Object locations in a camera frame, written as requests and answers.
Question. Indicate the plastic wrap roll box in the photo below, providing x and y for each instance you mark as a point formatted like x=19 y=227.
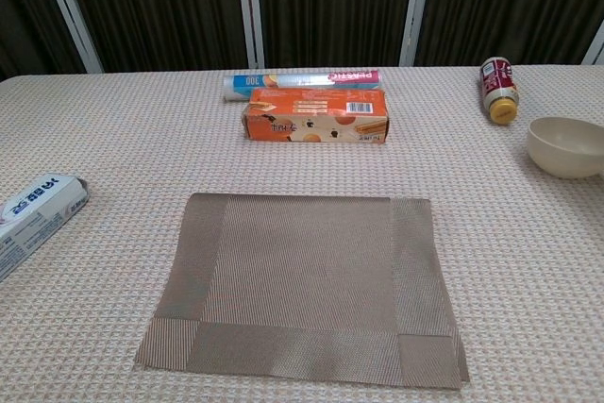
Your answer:
x=292 y=78

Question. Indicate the red bottle yellow cap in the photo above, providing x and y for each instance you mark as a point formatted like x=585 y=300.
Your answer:
x=498 y=82

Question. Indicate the white screen frame post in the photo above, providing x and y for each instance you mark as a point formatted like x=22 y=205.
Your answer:
x=250 y=11
x=595 y=46
x=71 y=16
x=415 y=11

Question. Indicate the white toothpaste box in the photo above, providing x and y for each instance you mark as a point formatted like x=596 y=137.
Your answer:
x=33 y=219

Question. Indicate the dark pleated curtain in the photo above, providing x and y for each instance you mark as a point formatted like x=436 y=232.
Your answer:
x=165 y=6

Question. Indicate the brown woven placemat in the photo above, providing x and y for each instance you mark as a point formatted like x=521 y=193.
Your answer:
x=302 y=271

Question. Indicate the pink checked tablecloth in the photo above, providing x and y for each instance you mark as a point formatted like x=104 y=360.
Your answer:
x=118 y=139

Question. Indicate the orange biscuit box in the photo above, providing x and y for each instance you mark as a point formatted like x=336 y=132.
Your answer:
x=321 y=124

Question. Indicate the beige bowl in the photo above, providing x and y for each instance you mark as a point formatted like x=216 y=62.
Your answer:
x=561 y=153

